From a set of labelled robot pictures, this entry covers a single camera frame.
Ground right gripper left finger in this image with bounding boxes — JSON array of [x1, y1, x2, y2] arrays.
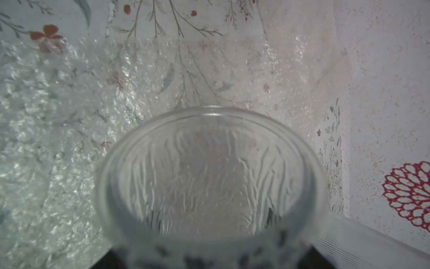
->
[[90, 249, 124, 269]]

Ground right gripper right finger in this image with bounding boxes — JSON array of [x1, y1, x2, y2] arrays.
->
[[300, 247, 336, 269]]

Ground clear glass vase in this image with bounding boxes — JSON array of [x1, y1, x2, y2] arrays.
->
[[312, 212, 430, 269], [95, 106, 327, 269]]

